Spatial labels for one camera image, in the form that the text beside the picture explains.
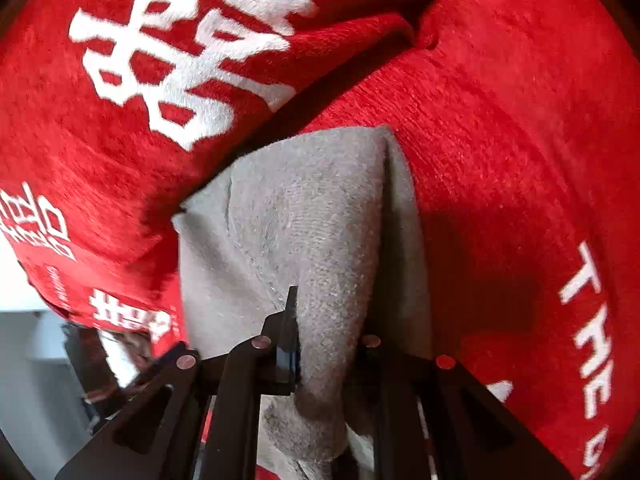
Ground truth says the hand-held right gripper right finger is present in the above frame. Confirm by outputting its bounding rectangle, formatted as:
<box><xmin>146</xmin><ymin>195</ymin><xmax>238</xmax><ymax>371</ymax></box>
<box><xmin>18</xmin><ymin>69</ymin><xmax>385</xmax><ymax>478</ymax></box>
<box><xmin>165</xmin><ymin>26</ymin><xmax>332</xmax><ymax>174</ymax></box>
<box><xmin>350</xmin><ymin>334</ymin><xmax>576</xmax><ymax>480</ymax></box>

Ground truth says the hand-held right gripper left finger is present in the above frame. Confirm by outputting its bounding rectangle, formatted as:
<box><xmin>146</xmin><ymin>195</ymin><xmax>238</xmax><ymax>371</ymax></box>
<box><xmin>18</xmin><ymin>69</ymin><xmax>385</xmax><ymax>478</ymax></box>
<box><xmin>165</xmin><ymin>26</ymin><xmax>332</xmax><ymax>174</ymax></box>
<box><xmin>55</xmin><ymin>285</ymin><xmax>302</xmax><ymax>480</ymax></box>

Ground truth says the grey knit garment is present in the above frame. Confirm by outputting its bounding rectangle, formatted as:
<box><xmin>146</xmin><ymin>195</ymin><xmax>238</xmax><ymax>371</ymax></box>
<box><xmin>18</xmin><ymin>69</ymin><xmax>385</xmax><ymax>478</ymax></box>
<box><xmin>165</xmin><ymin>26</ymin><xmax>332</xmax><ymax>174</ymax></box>
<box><xmin>171</xmin><ymin>125</ymin><xmax>433</xmax><ymax>480</ymax></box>

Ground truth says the dark shiny object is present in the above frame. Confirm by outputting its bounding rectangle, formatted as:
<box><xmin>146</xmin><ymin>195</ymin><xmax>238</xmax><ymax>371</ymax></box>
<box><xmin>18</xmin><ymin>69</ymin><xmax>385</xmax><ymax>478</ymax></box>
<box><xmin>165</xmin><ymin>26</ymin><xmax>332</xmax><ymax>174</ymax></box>
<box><xmin>62</xmin><ymin>322</ymin><xmax>153</xmax><ymax>433</ymax></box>

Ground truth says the red printed blanket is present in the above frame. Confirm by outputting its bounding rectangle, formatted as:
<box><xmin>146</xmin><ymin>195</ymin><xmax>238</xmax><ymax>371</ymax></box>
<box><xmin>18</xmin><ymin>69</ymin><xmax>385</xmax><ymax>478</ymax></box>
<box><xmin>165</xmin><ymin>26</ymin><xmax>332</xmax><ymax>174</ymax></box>
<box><xmin>0</xmin><ymin>0</ymin><xmax>640</xmax><ymax>480</ymax></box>

